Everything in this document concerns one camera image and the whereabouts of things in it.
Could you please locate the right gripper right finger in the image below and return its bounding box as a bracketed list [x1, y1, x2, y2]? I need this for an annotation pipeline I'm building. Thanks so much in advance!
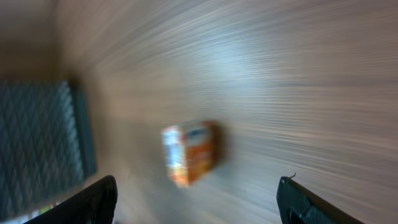
[277, 177, 362, 224]

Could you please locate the orange tissue pack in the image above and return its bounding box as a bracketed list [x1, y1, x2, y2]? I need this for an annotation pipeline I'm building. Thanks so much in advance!
[161, 119, 224, 188]

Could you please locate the grey plastic shopping basket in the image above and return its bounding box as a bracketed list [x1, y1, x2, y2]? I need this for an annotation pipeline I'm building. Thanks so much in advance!
[1, 80, 96, 222]

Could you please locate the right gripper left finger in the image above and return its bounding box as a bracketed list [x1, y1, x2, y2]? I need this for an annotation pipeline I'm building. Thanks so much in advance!
[25, 175, 118, 224]

